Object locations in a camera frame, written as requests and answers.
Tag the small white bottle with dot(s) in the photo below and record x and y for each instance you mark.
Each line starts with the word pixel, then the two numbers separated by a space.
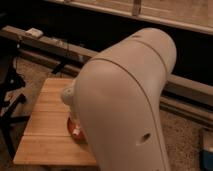
pixel 76 131

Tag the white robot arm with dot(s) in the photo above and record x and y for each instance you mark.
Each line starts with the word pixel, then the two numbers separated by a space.
pixel 115 102

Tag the red ceramic bowl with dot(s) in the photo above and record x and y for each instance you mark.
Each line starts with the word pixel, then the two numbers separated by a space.
pixel 71 124

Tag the wooden table board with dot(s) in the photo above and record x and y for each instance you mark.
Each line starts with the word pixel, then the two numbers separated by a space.
pixel 46 140

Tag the small white box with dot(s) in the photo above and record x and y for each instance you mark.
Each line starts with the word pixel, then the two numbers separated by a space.
pixel 34 32

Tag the blue container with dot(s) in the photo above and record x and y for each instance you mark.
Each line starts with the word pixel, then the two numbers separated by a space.
pixel 206 152

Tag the long wooden rail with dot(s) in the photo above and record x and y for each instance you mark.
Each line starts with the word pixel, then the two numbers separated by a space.
pixel 185 98

